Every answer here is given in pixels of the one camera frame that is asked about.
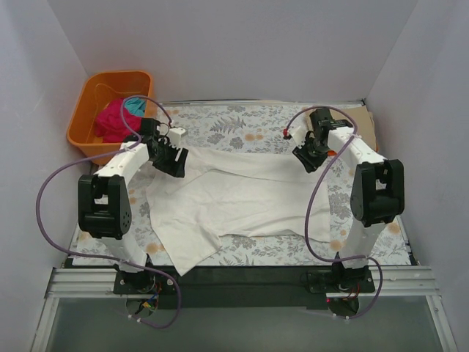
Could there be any orange plastic basket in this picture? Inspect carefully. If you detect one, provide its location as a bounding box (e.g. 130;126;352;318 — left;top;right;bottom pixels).
67;70;154;165

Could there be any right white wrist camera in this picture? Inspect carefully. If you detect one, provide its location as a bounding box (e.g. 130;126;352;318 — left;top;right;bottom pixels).
283;126;311;149

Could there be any folded beige shirt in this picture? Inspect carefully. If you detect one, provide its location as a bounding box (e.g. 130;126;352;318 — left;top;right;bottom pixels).
343;106;378;152

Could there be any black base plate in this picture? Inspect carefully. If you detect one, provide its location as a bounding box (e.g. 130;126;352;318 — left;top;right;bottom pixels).
113;265;378;309

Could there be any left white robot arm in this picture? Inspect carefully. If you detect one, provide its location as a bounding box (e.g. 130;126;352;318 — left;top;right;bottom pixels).
78;119;188;293

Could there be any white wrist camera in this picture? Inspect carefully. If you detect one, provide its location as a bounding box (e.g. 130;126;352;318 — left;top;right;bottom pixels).
167;128;187;149
283;126;311;149

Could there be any floral patterned table mat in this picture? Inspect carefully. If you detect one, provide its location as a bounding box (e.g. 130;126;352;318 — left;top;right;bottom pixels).
74;104;410;265

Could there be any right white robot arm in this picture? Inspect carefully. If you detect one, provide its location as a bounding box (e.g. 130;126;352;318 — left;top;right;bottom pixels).
283;106;405;293

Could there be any white t shirt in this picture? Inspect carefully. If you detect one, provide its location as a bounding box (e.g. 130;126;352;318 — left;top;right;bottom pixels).
146;147;330;276

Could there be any crumpled magenta shirt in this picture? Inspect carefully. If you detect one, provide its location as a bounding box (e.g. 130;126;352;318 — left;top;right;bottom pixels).
95;98;143;143

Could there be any crumpled teal shirt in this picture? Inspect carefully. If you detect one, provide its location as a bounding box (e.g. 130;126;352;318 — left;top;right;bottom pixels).
124;98;147;117

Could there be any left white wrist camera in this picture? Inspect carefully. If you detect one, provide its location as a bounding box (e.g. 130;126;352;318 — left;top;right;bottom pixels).
167;128;187;149

